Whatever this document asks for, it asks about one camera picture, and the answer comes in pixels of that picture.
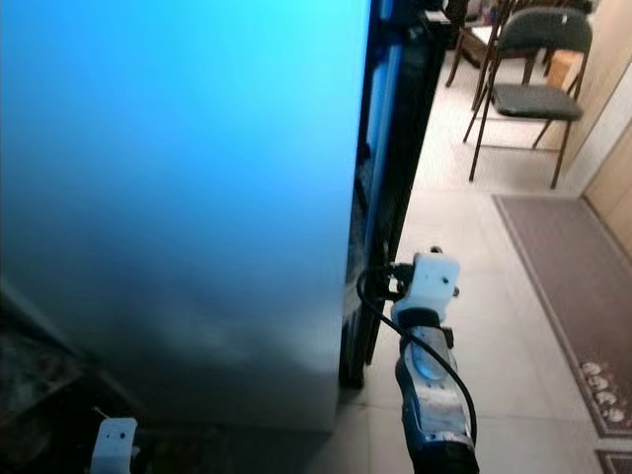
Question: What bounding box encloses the small brown floor mat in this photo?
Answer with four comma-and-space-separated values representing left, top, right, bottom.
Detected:
595, 449, 632, 474

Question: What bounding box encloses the brown bordered paw-print rug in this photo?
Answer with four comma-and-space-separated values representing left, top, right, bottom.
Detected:
494, 193, 632, 440

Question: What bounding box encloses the fridge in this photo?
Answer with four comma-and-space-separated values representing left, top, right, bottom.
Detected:
0, 0, 371, 434

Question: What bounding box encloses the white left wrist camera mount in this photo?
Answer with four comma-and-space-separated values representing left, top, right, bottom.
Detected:
91, 417, 138, 474

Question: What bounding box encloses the light wooden panel cabinet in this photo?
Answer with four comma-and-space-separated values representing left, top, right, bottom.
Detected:
558, 0, 632, 228

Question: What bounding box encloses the orange cardboard box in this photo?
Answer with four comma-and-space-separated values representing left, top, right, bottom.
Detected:
546, 47, 582, 90

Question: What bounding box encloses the black folding chair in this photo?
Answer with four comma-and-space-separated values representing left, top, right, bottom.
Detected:
462, 5, 594, 191

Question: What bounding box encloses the fridge door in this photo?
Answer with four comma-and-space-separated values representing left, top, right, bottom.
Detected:
341, 0, 450, 388

